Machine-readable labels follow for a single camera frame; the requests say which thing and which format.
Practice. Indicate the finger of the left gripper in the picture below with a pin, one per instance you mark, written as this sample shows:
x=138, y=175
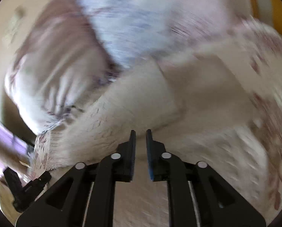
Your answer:
x=39, y=183
x=12, y=180

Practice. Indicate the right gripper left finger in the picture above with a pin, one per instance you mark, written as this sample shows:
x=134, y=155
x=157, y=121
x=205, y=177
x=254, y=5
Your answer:
x=84, y=196

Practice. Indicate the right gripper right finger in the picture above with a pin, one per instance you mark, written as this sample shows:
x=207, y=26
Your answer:
x=197, y=194

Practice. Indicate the beige cable-knit sweater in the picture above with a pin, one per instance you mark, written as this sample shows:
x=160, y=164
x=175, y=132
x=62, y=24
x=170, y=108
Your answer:
x=185, y=94

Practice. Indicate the floral bed sheet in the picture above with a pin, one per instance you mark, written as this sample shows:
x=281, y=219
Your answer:
x=248, y=155

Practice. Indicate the pink floral pillow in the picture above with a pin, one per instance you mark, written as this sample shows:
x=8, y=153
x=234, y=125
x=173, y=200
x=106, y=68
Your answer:
x=59, y=67

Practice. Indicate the blue lavender print pillow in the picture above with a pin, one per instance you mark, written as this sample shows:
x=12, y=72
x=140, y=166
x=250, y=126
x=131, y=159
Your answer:
x=130, y=29

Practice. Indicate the purple picture on wall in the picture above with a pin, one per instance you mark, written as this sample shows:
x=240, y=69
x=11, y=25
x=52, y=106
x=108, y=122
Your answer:
x=12, y=144

